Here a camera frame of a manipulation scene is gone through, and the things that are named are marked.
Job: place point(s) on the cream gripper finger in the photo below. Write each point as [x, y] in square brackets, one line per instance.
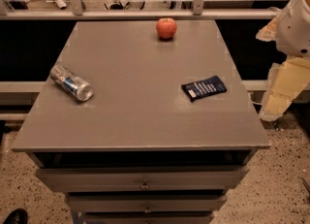
[291, 78]
[269, 32]

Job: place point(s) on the red apple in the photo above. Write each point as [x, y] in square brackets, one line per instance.
[166, 28]

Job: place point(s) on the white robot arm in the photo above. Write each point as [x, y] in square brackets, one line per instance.
[290, 31]

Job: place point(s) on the silver blue redbull can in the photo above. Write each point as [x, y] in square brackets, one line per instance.
[78, 87]

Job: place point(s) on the dark blue snack bag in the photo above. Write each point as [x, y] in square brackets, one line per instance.
[203, 88]

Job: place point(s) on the metal railing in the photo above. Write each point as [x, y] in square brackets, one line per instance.
[78, 11]

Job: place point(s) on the black shoe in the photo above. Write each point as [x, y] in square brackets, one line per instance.
[18, 216]

